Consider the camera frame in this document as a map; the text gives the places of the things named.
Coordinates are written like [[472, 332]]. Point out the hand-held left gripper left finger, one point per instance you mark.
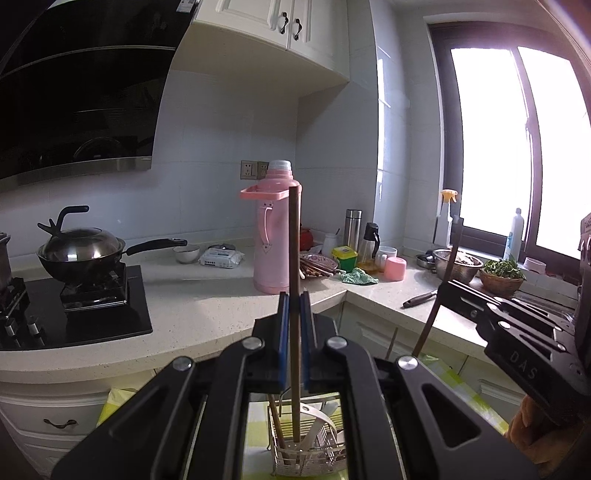
[[282, 350]]

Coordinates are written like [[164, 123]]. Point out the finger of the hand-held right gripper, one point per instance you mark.
[[466, 302], [540, 311]]

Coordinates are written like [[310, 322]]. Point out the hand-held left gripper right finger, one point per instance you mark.
[[305, 350]]

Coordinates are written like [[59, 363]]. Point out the long brown wooden chopstick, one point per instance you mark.
[[294, 240], [455, 242]]

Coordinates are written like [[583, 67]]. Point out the set of wooden chopsticks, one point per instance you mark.
[[276, 429]]

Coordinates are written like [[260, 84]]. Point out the person's right hand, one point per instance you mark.
[[528, 434]]

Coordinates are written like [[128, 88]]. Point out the steel mixing bowl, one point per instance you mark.
[[457, 272]]

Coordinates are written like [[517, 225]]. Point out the wicker basket of greens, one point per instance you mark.
[[501, 284]]

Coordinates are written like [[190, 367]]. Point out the small white cup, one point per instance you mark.
[[534, 265]]

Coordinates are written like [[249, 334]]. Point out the small steel bowl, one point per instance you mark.
[[424, 261]]

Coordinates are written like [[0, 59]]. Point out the white detergent bottle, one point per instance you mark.
[[513, 240]]

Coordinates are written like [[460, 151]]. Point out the pink cup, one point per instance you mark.
[[395, 270]]

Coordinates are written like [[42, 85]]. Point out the spray bottle yellow trigger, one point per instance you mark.
[[444, 226]]

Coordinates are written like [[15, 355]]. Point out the pile of reddish chopsticks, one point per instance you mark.
[[316, 271]]

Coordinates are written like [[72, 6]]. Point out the patterned plate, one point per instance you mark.
[[323, 262]]

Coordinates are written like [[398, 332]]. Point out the green dish cloth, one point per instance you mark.
[[360, 278]]

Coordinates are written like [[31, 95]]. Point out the white mug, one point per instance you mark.
[[388, 253]]

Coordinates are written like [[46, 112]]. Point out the yellow-green lidded box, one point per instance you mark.
[[345, 261]]

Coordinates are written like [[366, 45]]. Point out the white jar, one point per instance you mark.
[[330, 244]]

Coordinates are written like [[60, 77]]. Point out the red enamel pot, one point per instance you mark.
[[307, 240]]

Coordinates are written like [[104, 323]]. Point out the pink thermos jug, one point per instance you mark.
[[272, 240]]

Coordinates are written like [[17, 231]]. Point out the white wet wipes packet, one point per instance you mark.
[[221, 257]]

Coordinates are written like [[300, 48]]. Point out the stainless steel vacuum bottle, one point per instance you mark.
[[353, 230]]

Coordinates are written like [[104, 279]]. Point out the white bowl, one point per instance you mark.
[[186, 255]]

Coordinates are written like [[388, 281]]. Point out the dark-framed window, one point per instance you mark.
[[489, 138]]

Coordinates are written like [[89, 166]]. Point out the yellow checkered tablecloth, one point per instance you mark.
[[117, 401]]

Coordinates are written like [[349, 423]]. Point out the black glass gas cooktop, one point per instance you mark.
[[106, 318]]

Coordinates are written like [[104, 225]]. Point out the black wok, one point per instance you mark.
[[83, 270]]

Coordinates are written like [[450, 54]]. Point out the steel wok lid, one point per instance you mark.
[[83, 244]]

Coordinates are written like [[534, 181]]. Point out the white base cabinets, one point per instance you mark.
[[46, 415]]

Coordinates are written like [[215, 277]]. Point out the black range hood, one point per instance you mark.
[[83, 92]]

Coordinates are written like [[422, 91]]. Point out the wall power socket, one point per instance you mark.
[[263, 169], [249, 170]]

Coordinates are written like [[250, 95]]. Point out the white wall cabinet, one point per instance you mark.
[[258, 46]]

